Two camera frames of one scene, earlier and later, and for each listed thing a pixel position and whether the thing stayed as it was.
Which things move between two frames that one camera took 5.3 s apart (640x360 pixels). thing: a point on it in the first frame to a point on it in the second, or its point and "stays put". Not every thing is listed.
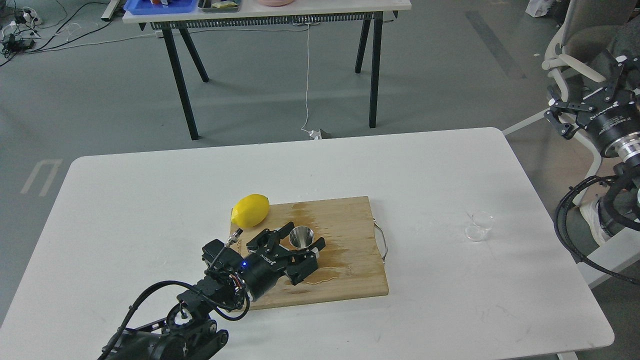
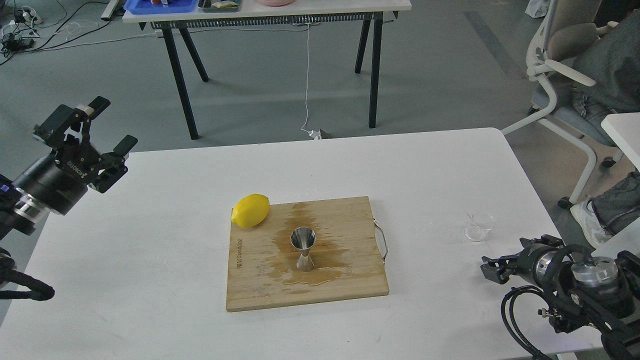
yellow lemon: (250, 210) stays put
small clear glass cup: (479, 224) stays put
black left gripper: (264, 266) to (58, 182)
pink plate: (276, 3) stays put
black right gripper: (605, 124) to (539, 263)
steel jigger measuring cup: (301, 237) stays put
